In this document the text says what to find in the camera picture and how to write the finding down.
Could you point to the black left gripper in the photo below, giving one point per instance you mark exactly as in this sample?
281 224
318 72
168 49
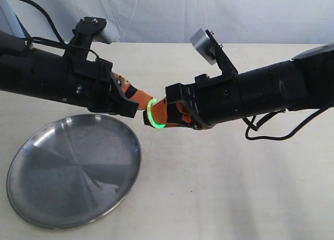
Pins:
93 85

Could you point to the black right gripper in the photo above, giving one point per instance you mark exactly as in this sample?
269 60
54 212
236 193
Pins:
198 105

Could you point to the thin green glow stick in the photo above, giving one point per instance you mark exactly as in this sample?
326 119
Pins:
150 117

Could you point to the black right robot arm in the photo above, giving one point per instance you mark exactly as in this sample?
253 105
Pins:
303 82

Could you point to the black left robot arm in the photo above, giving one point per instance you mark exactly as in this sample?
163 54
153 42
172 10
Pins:
32 72

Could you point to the white backdrop cloth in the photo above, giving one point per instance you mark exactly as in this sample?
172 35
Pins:
175 21

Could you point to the round stainless steel plate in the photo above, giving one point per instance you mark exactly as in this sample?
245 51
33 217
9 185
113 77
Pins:
73 171

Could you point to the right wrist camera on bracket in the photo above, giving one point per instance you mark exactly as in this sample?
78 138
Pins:
206 45

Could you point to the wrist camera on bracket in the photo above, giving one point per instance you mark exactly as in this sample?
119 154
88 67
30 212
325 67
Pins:
206 45
87 31

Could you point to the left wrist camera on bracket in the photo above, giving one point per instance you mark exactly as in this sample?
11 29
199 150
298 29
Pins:
87 31

